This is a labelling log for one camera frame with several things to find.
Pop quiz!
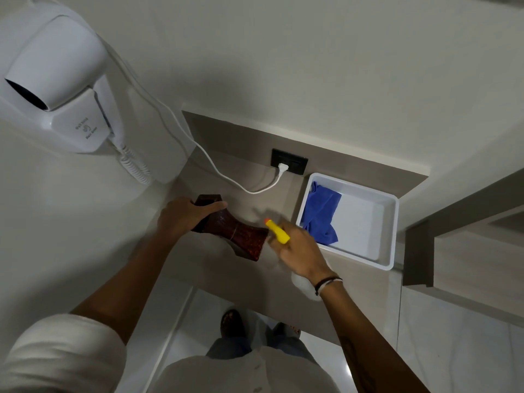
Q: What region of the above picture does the person's right forearm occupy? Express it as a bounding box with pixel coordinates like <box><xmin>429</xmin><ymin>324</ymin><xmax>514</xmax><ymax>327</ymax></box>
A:
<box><xmin>319</xmin><ymin>280</ymin><xmax>431</xmax><ymax>393</ymax></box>

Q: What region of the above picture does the white wall hair dryer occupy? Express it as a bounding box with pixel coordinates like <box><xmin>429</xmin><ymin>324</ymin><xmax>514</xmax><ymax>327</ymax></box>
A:
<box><xmin>0</xmin><ymin>2</ymin><xmax>126</xmax><ymax>155</ymax></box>

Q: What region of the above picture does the person's left forearm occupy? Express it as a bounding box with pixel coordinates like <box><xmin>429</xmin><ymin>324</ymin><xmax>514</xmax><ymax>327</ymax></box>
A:
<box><xmin>72</xmin><ymin>232</ymin><xmax>193</xmax><ymax>345</ymax></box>

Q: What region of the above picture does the person's left shoe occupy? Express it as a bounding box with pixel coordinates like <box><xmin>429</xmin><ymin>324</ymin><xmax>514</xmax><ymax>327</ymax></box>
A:
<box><xmin>220</xmin><ymin>308</ymin><xmax>247</xmax><ymax>340</ymax></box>

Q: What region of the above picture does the black and white wristband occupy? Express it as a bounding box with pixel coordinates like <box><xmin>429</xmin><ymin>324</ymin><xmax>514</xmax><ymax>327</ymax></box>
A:
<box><xmin>314</xmin><ymin>275</ymin><xmax>344</xmax><ymax>296</ymax></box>

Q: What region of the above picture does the black wall socket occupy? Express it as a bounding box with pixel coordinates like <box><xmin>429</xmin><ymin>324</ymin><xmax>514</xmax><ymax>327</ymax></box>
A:
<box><xmin>271</xmin><ymin>148</ymin><xmax>308</xmax><ymax>176</ymax></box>

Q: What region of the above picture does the dark red vase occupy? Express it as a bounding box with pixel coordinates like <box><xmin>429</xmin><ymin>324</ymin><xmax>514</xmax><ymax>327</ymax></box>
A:
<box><xmin>191</xmin><ymin>194</ymin><xmax>270</xmax><ymax>263</ymax></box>

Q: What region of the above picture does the blue cloth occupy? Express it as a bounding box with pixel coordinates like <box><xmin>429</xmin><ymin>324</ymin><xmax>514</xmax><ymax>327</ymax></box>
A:
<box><xmin>300</xmin><ymin>181</ymin><xmax>343</xmax><ymax>246</ymax></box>

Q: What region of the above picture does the white spray bottle yellow nozzle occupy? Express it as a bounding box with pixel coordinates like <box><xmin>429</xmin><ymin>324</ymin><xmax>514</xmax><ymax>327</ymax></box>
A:
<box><xmin>264</xmin><ymin>218</ymin><xmax>332</xmax><ymax>302</ymax></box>

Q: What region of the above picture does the white plastic tray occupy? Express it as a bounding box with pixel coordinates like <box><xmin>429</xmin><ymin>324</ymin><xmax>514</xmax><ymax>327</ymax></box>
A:
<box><xmin>295</xmin><ymin>172</ymin><xmax>400</xmax><ymax>271</ymax></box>

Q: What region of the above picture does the white coiled cord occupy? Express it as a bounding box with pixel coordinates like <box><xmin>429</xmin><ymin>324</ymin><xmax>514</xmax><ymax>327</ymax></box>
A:
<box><xmin>108</xmin><ymin>134</ymin><xmax>153</xmax><ymax>186</ymax></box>

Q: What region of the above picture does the person's left hand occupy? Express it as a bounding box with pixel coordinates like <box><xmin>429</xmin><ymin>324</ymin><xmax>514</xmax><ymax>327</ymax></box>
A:
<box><xmin>157</xmin><ymin>196</ymin><xmax>228</xmax><ymax>242</ymax></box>

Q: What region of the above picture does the white power cable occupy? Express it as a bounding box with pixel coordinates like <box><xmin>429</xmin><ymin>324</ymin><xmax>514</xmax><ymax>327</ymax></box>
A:
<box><xmin>104</xmin><ymin>43</ymin><xmax>290</xmax><ymax>195</ymax></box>

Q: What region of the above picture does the grey shelf unit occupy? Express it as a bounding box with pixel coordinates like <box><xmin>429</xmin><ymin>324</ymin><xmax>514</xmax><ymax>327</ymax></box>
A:
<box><xmin>403</xmin><ymin>169</ymin><xmax>524</xmax><ymax>329</ymax></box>

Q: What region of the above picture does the person's right hand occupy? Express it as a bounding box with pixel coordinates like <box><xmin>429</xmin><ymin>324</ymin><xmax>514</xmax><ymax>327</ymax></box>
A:
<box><xmin>266</xmin><ymin>231</ymin><xmax>341</xmax><ymax>286</ymax></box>

